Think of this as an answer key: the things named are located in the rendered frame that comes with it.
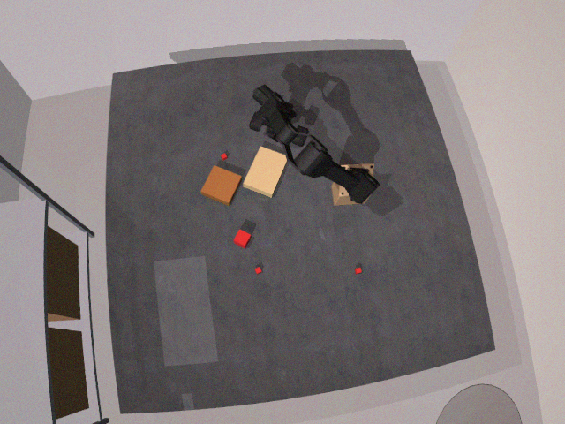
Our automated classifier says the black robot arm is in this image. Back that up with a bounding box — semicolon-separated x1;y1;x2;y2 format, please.
252;85;380;204

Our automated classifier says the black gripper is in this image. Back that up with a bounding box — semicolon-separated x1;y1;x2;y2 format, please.
249;111;309;147

